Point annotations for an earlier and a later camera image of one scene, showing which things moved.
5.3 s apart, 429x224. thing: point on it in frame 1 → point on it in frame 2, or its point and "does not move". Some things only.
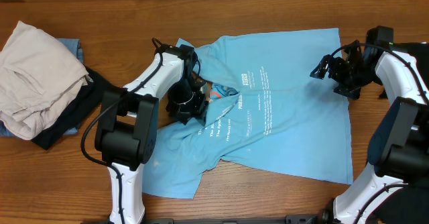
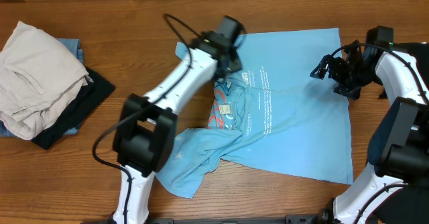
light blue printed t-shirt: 264,108 does not move
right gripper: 353,91 does not move
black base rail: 289,219 does not move
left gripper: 194,110 → 239,64
